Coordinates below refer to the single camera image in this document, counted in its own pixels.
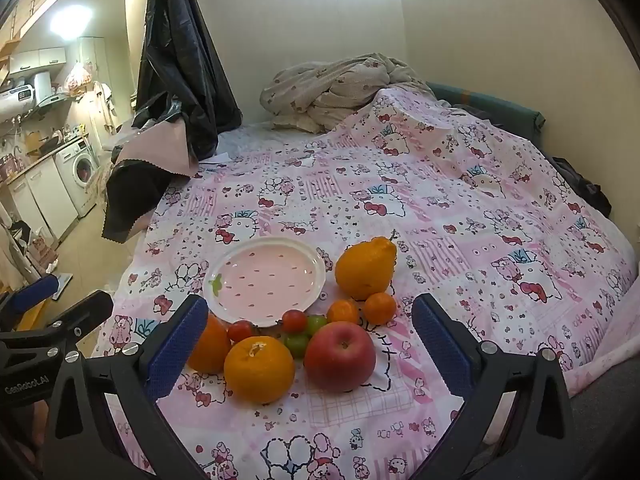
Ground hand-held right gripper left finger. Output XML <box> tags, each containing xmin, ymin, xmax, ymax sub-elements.
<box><xmin>42</xmin><ymin>294</ymin><xmax>213</xmax><ymax>480</ymax></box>

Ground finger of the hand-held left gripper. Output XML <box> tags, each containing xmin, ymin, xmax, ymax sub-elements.
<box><xmin>0</xmin><ymin>274</ymin><xmax>61</xmax><ymax>322</ymax></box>
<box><xmin>0</xmin><ymin>290</ymin><xmax>115</xmax><ymax>362</ymax></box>

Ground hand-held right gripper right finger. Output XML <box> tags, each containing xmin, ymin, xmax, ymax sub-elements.
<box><xmin>411</xmin><ymin>293</ymin><xmax>576</xmax><ymax>480</ymax></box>

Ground large round orange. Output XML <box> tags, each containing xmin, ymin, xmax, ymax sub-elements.
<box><xmin>186</xmin><ymin>312</ymin><xmax>232</xmax><ymax>375</ymax></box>
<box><xmin>223</xmin><ymin>336</ymin><xmax>296</xmax><ymax>405</ymax></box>

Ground red cherry tomato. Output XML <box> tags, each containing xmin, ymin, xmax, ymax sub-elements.
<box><xmin>281</xmin><ymin>309</ymin><xmax>308</xmax><ymax>334</ymax></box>
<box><xmin>227</xmin><ymin>320</ymin><xmax>256</xmax><ymax>343</ymax></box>

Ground small mandarin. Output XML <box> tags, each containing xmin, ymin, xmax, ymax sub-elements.
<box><xmin>363</xmin><ymin>292</ymin><xmax>397</xmax><ymax>326</ymax></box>
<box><xmin>327</xmin><ymin>299</ymin><xmax>361</xmax><ymax>326</ymax></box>

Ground red apple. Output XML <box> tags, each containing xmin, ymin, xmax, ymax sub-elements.
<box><xmin>303</xmin><ymin>321</ymin><xmax>377</xmax><ymax>394</ymax></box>

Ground knobbed orange with stem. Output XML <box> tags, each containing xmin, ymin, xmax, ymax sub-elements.
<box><xmin>334</xmin><ymin>230</ymin><xmax>398</xmax><ymax>301</ymax></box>

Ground white bowl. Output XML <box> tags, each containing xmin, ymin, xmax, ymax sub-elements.
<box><xmin>202</xmin><ymin>237</ymin><xmax>327</xmax><ymax>328</ymax></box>

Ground white base cabinet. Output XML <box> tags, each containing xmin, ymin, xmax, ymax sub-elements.
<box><xmin>7</xmin><ymin>160</ymin><xmax>78</xmax><ymax>241</ymax></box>

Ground white washing machine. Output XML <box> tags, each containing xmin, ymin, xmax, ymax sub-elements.
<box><xmin>54</xmin><ymin>139</ymin><xmax>100</xmax><ymax>218</ymax></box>

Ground pink cartoon printed blanket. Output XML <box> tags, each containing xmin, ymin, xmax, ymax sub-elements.
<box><xmin>92</xmin><ymin>82</ymin><xmax>640</xmax><ymax>480</ymax></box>

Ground black and pink cloth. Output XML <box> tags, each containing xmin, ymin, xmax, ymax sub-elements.
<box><xmin>102</xmin><ymin>105</ymin><xmax>201</xmax><ymax>243</ymax></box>

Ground white water heater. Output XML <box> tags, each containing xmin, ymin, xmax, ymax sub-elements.
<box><xmin>0</xmin><ymin>85</ymin><xmax>37</xmax><ymax>121</ymax></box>

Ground dark garment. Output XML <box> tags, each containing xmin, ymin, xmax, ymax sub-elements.
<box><xmin>545</xmin><ymin>155</ymin><xmax>613</xmax><ymax>218</ymax></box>

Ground pink fringed lampshade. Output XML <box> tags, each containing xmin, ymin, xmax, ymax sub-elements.
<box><xmin>65</xmin><ymin>62</ymin><xmax>93</xmax><ymax>96</ymax></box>

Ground tall white cabinet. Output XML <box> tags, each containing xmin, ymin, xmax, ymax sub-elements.
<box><xmin>77</xmin><ymin>36</ymin><xmax>113</xmax><ymax>131</ymax></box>

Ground green mattress edge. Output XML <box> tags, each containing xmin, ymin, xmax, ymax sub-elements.
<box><xmin>425</xmin><ymin>80</ymin><xmax>546</xmax><ymax>143</ymax></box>

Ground hanging black plastic sheet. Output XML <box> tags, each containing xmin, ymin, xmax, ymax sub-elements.
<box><xmin>136</xmin><ymin>0</ymin><xmax>243</xmax><ymax>158</ymax></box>

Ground round ceiling light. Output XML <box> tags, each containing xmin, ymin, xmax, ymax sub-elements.
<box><xmin>50</xmin><ymin>5</ymin><xmax>93</xmax><ymax>41</ymax></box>

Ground crumpled beige quilt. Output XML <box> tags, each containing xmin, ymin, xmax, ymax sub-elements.
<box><xmin>259</xmin><ymin>52</ymin><xmax>436</xmax><ymax>133</ymax></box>

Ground white wall cabinets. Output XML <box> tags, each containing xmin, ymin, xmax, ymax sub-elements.
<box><xmin>9</xmin><ymin>47</ymin><xmax>68</xmax><ymax>76</ymax></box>

